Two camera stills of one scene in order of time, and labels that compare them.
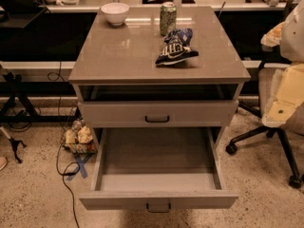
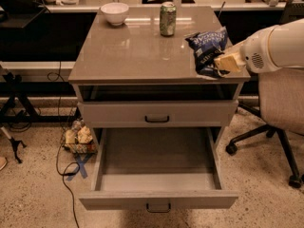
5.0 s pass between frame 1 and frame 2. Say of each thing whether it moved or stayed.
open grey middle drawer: stayed
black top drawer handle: stayed
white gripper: moved
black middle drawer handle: stayed
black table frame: stayed
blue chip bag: moved
